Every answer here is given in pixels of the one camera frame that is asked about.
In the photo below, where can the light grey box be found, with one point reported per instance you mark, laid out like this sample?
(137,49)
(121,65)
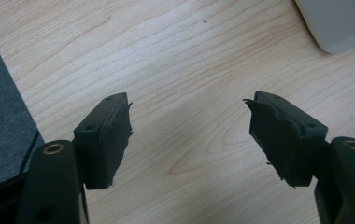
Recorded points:
(337,21)

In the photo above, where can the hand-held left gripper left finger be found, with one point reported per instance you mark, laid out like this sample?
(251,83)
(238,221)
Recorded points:
(102,146)

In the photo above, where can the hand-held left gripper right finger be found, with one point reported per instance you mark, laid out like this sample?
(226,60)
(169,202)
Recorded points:
(291,146)

